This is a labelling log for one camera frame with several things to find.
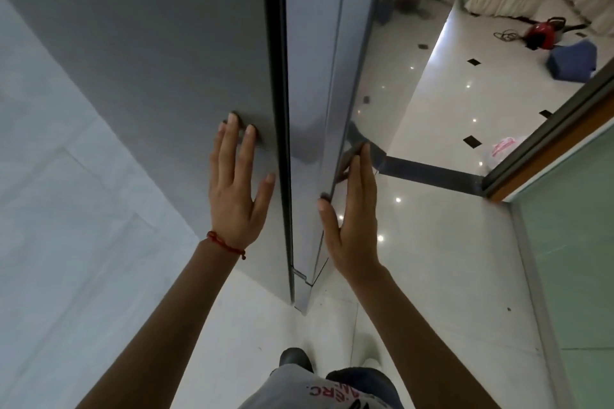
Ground person's right hand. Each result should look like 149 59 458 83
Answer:
317 143 384 285

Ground person's left hand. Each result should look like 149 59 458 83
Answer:
209 112 277 254

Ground person's right forearm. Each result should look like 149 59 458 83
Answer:
345 265 502 409

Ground person's left forearm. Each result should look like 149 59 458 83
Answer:
86 240 246 409

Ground dark blue jeans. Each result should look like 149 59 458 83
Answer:
278 348 406 409

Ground white pink plastic bag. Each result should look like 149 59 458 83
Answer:
485 135 528 170

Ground white printed t-shirt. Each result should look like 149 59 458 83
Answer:
249 364 365 409

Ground grey refrigerator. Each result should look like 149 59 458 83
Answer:
0 0 296 307

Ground frosted green glass door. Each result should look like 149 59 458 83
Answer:
508 118 614 409

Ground red floor appliance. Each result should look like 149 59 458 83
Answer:
525 16 568 49

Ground red string bracelet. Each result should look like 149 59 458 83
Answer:
206 230 248 261

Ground black cable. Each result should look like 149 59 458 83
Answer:
494 27 528 45

